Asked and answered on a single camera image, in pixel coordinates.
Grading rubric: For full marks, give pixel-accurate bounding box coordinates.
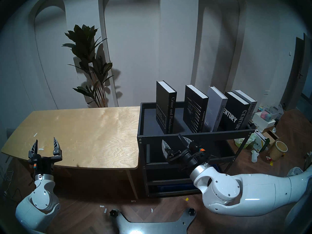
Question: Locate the Crime and Punishment book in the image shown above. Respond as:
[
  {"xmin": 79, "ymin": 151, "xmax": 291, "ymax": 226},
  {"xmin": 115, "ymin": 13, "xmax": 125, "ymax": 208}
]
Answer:
[{"xmin": 156, "ymin": 80, "xmax": 177, "ymax": 135}]

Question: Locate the black metal shelf cart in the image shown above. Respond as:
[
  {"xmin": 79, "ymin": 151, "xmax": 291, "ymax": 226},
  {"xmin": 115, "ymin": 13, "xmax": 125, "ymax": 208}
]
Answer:
[{"xmin": 137, "ymin": 101, "xmax": 256, "ymax": 197}]

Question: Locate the black Fashion book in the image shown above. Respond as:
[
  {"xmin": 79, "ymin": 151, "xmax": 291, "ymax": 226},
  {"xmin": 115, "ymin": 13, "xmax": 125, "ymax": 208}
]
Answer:
[{"xmin": 183, "ymin": 85, "xmax": 209, "ymax": 133}]

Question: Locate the green and white carton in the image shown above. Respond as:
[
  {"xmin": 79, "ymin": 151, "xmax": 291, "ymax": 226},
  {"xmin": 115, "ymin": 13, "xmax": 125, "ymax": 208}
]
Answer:
[{"xmin": 253, "ymin": 130, "xmax": 270, "ymax": 152}]

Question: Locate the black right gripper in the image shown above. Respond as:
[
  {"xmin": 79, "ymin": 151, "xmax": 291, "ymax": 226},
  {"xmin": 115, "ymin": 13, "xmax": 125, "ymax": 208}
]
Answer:
[{"xmin": 162, "ymin": 134, "xmax": 209, "ymax": 173}]

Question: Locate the light grey Iaura book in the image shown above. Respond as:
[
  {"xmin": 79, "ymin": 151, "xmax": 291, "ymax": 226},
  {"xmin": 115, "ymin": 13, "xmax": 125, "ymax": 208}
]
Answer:
[{"xmin": 233, "ymin": 90, "xmax": 258, "ymax": 125}]

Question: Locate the brown cardboard box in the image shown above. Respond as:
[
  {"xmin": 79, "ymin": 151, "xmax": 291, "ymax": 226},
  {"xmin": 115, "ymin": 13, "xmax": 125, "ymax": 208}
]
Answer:
[{"xmin": 262, "ymin": 130, "xmax": 279, "ymax": 145}]

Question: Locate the dark door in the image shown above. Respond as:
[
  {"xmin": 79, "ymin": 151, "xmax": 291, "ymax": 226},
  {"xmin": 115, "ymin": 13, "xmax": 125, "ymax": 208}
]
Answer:
[{"xmin": 280, "ymin": 33, "xmax": 312, "ymax": 111}]

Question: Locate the light wooden display table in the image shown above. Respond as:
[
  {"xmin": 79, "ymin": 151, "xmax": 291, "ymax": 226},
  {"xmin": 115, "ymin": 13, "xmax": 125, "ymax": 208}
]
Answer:
[{"xmin": 1, "ymin": 106, "xmax": 140, "ymax": 200}]

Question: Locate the black Century book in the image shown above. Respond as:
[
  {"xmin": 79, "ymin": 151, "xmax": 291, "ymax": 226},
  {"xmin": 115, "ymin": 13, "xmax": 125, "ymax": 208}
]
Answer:
[{"xmin": 219, "ymin": 92, "xmax": 250, "ymax": 131}]

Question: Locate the tall green potted plant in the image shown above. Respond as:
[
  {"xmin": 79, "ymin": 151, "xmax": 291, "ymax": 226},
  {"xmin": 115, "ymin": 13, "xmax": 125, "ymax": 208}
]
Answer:
[{"xmin": 62, "ymin": 24, "xmax": 115, "ymax": 107}]

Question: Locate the beige bucket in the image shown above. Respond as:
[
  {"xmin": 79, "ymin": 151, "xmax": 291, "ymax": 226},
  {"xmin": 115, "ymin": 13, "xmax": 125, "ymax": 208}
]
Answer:
[{"xmin": 269, "ymin": 141, "xmax": 288, "ymax": 161}]

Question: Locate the blue plastic bin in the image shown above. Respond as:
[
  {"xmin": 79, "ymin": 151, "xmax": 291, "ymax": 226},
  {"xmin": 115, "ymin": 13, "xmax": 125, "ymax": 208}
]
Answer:
[{"xmin": 156, "ymin": 184, "xmax": 194, "ymax": 191}]

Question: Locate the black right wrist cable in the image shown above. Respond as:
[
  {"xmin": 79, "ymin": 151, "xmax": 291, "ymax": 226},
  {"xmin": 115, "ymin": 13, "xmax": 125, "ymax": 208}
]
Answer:
[{"xmin": 189, "ymin": 151, "xmax": 220, "ymax": 173}]

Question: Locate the white cardboard box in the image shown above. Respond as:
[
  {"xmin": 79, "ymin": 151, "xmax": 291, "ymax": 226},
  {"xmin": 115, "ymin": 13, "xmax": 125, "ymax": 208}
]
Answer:
[{"xmin": 252, "ymin": 112, "xmax": 276, "ymax": 131}]

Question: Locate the black floor cable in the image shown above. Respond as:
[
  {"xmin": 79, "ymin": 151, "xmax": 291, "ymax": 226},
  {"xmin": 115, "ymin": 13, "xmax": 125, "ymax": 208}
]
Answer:
[{"xmin": 4, "ymin": 188, "xmax": 23, "ymax": 205}]

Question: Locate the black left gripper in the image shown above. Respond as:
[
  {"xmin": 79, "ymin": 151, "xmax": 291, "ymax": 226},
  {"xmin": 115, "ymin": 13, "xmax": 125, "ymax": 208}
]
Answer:
[{"xmin": 28, "ymin": 137, "xmax": 63, "ymax": 175}]

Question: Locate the white bin with bag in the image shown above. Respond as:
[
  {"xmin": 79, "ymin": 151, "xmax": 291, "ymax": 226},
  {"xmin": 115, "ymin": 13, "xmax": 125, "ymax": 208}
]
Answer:
[{"xmin": 288, "ymin": 167, "xmax": 305, "ymax": 176}]

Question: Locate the white floor cable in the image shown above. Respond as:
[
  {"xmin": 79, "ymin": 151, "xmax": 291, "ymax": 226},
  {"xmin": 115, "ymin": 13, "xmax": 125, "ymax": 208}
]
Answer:
[{"xmin": 0, "ymin": 163, "xmax": 14, "ymax": 187}]

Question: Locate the grey metal robot base plate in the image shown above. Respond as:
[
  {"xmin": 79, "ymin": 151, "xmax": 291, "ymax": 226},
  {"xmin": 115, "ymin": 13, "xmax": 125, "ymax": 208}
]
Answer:
[{"xmin": 109, "ymin": 208, "xmax": 196, "ymax": 234}]

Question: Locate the light green plastic bag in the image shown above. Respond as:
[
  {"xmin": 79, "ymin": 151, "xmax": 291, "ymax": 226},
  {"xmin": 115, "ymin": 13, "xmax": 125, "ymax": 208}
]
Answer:
[{"xmin": 234, "ymin": 134, "xmax": 256, "ymax": 149}]

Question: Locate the grey Discontent book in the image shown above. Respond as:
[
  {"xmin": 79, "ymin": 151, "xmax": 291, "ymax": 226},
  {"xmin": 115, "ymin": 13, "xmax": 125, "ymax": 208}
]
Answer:
[{"xmin": 204, "ymin": 86, "xmax": 228, "ymax": 132}]

